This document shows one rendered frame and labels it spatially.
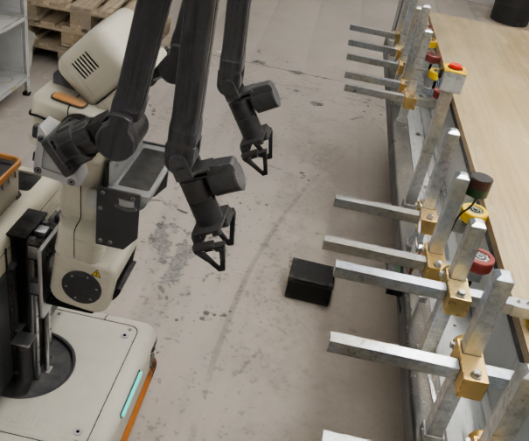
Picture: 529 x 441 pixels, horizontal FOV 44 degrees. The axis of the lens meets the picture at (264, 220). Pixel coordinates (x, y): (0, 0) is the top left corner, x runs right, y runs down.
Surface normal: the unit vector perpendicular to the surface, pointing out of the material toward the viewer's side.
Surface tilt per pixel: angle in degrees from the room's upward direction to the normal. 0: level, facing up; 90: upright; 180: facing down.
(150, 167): 0
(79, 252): 90
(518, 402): 90
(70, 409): 0
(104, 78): 90
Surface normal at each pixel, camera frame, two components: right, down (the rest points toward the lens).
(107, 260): 0.29, -0.79
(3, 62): -0.14, 0.52
